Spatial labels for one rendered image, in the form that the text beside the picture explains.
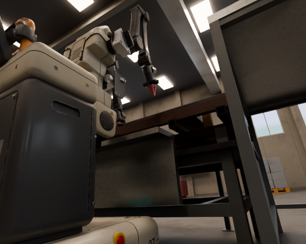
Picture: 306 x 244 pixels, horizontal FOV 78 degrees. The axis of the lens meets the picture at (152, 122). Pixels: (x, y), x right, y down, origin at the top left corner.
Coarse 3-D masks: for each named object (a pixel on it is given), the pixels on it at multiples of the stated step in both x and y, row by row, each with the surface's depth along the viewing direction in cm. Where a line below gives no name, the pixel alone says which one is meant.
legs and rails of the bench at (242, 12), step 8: (264, 0) 69; (272, 0) 68; (280, 0) 68; (248, 8) 72; (256, 8) 70; (264, 8) 70; (232, 16) 75; (240, 16) 73; (248, 16) 73; (224, 24) 76; (232, 24) 76; (288, 104) 165; (296, 104) 163; (256, 112) 177; (264, 112) 176; (280, 208) 150; (288, 208) 147; (296, 208) 145
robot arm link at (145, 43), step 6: (144, 18) 137; (144, 24) 137; (144, 30) 134; (144, 36) 132; (144, 42) 129; (144, 48) 127; (138, 54) 128; (144, 54) 128; (138, 60) 127; (144, 60) 125
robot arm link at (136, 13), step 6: (138, 6) 131; (132, 12) 132; (138, 12) 131; (144, 12) 139; (132, 18) 128; (138, 18) 129; (132, 24) 124; (138, 24) 127; (132, 30) 121; (138, 30) 124; (132, 36) 118; (138, 36) 116; (138, 42) 114; (138, 48) 115
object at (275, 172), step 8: (264, 160) 675; (272, 160) 695; (272, 168) 656; (280, 168) 644; (272, 176) 651; (280, 176) 639; (272, 184) 645; (280, 184) 633; (272, 192) 682; (280, 192) 627
